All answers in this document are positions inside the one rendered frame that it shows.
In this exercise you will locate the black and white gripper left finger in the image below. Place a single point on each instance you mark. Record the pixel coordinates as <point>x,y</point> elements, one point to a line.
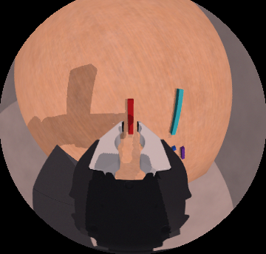
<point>101,157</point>

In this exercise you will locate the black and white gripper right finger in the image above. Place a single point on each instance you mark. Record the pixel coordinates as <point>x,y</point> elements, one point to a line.
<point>159,158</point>

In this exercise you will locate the turquoise rod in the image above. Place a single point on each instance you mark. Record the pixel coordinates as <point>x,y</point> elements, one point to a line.
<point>177,110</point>

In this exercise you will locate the red rod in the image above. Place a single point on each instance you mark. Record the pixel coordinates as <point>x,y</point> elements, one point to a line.
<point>131,115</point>

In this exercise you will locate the purple rod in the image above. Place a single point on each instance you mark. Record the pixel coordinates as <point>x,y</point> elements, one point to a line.
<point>182,152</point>

